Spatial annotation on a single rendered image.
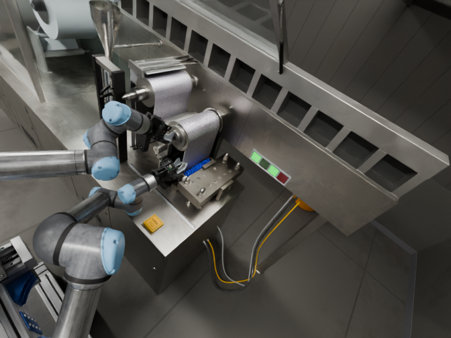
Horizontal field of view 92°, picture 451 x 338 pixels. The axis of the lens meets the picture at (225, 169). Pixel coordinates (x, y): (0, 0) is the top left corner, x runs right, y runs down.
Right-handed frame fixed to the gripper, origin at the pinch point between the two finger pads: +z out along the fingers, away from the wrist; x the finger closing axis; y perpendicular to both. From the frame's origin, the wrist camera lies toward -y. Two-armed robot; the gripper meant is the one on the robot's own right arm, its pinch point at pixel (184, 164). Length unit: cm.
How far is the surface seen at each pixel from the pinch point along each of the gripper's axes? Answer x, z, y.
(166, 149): 7.9, -6.1, 7.6
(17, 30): 102, -25, 23
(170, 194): -1.2, -7.3, -18.9
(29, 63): 102, -24, 6
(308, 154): -45, 30, 29
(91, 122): 72, -10, -19
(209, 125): 1.2, 14.1, 20.1
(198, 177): -8.0, 4.7, -5.9
